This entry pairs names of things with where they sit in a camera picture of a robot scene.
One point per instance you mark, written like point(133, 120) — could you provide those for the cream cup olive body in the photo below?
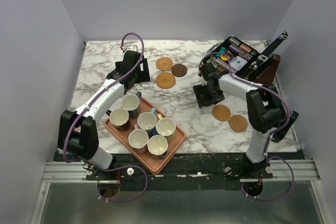
point(165, 127)

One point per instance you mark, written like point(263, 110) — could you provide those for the brown leather pouch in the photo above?
point(268, 73)

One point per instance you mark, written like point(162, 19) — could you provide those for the black chip case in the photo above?
point(246, 61)

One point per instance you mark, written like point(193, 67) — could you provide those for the cream cup navy handle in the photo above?
point(157, 146)

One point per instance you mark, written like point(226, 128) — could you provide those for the light wood coaster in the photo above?
point(238, 123)
point(221, 112)

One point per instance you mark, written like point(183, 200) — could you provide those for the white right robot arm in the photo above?
point(267, 111)

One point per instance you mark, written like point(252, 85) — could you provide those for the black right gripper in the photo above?
point(203, 96)

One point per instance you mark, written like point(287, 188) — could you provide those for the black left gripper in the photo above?
point(143, 75)

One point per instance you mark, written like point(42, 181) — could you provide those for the cream cup dark brown body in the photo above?
point(119, 118)

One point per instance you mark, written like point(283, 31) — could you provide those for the dark walnut wood coaster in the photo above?
point(179, 70)

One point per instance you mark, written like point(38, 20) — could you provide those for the cream cup blue handle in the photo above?
point(147, 121)

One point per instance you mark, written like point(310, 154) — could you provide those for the black phone stand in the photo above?
point(278, 136)

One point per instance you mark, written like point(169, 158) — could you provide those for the pink plastic tray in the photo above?
point(153, 165)

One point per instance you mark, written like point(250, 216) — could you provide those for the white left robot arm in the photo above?
point(78, 133)

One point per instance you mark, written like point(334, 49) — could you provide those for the cream cup with teal handle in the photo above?
point(131, 103)

